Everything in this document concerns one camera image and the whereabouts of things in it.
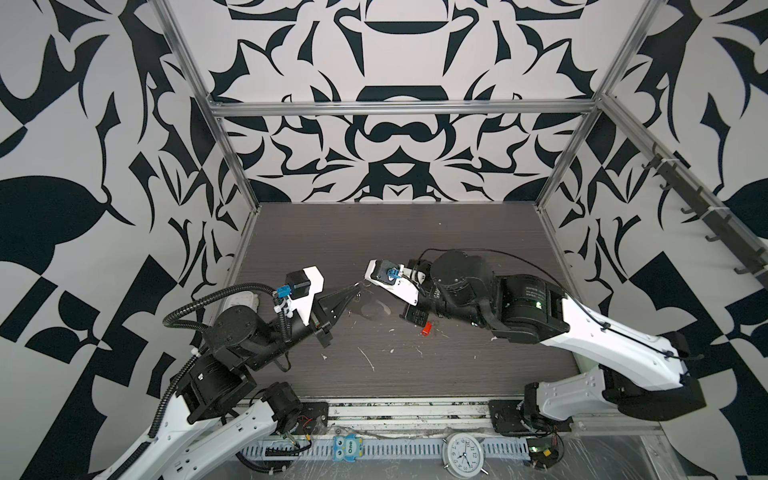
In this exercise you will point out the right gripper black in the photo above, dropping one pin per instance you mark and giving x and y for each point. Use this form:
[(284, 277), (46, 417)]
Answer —
[(419, 313)]

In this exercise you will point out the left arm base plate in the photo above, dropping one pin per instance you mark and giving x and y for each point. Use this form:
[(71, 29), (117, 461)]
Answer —
[(313, 418)]

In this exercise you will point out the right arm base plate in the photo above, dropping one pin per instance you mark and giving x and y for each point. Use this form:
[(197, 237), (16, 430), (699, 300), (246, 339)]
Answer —
[(507, 418)]

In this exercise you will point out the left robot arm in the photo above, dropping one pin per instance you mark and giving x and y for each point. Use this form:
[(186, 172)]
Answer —
[(213, 408)]

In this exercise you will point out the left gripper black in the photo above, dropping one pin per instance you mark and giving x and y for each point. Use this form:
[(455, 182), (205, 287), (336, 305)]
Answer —
[(320, 314)]

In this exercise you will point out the white alarm clock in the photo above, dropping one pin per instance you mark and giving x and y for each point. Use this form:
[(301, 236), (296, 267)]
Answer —
[(463, 455)]

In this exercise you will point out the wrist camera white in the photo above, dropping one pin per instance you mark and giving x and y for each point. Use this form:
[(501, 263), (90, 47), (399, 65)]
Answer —
[(394, 278), (296, 296)]

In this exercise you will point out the small circuit board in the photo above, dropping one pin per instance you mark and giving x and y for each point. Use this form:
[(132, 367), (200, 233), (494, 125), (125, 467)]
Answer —
[(545, 452)]

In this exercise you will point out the white round wall device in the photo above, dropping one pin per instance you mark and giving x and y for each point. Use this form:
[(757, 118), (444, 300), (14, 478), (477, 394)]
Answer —
[(246, 298)]

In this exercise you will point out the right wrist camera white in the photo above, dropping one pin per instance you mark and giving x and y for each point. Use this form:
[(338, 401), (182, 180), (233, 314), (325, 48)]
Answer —
[(394, 278)]

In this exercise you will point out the black wall hook rail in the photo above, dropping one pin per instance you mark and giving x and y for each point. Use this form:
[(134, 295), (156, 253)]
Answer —
[(701, 204)]

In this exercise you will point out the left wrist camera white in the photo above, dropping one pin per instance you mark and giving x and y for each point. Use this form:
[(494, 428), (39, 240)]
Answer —
[(296, 296)]

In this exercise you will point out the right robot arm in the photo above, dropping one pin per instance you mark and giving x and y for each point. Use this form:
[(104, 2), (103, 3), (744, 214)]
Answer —
[(639, 375)]

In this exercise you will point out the white slotted cable duct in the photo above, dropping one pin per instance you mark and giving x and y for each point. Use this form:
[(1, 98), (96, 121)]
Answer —
[(515, 449)]

